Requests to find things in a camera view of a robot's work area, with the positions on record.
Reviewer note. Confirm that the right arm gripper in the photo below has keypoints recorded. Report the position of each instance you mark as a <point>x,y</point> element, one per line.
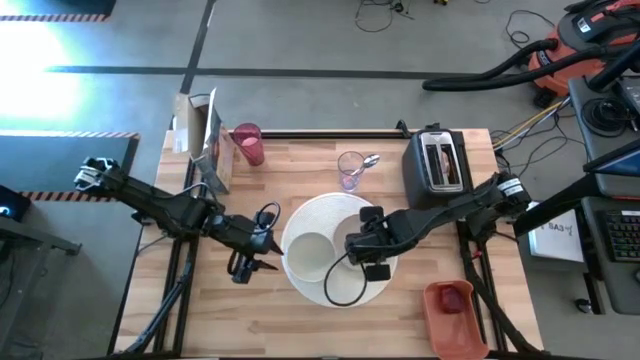
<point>372,242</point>

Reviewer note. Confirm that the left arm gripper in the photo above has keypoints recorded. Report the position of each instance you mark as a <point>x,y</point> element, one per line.
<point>247,237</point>

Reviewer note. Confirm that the beige round plate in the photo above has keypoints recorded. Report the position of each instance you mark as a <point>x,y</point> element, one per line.
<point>345,227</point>

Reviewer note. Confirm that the white ceramic bowl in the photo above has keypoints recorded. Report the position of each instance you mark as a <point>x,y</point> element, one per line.
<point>310,256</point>

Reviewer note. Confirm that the white round woven placemat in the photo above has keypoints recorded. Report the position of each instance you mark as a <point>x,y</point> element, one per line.
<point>320,210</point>

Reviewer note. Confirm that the clear drinking glass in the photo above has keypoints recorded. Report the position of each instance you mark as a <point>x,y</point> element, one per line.
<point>350,172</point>

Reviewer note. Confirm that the metal spoon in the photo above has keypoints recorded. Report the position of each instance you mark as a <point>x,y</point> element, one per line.
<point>371,160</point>

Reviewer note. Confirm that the red apple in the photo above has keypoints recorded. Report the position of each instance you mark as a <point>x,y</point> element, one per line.
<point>451,300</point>

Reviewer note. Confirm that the toast slice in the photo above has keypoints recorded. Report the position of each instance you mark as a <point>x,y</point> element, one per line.
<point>450,170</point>

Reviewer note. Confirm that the pink plastic tumbler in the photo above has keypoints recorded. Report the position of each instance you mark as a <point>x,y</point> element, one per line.
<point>250,145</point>

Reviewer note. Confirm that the dark blue cereal box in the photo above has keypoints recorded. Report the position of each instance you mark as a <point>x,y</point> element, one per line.
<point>215,150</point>

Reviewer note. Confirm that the orange plastic tray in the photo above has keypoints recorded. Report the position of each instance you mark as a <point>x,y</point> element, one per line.
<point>455,335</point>

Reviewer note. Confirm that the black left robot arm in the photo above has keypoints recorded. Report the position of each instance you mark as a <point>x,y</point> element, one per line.
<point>150,202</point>

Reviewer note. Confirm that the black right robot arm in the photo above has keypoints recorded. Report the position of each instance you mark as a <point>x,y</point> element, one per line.
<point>450,210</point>

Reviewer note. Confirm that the black toaster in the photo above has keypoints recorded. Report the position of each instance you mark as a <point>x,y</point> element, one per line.
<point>417,170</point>

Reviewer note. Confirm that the white paper sheet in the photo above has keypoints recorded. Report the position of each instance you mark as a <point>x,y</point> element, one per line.
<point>555,245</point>

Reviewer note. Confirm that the black slanted stand pole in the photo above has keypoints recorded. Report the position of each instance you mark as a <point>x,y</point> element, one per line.
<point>555,207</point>

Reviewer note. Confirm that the small black floor object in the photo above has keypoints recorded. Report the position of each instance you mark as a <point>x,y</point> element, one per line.
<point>583,305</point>

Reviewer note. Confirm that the black hazard-striped floor mat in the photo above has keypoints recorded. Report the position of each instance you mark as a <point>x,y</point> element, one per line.
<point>75,6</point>
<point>65,165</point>

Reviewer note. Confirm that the dark grey desk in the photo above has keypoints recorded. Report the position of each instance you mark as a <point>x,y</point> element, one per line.
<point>595,280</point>

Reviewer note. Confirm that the grey metal stand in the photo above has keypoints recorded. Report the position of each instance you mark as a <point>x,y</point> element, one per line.
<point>30,240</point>

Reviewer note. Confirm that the orange shop vacuum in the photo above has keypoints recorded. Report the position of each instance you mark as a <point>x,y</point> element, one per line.
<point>552,84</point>

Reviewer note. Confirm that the black keyboard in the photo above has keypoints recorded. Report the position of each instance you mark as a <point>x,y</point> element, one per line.
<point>622,235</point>

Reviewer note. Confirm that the black device with blue light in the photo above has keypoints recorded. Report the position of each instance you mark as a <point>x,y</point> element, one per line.
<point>15,202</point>

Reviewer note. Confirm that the black laptop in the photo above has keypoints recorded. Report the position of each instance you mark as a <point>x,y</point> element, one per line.
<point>620,162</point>

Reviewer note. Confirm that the black vacuum wand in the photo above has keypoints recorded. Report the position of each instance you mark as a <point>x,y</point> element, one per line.
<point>612,70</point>

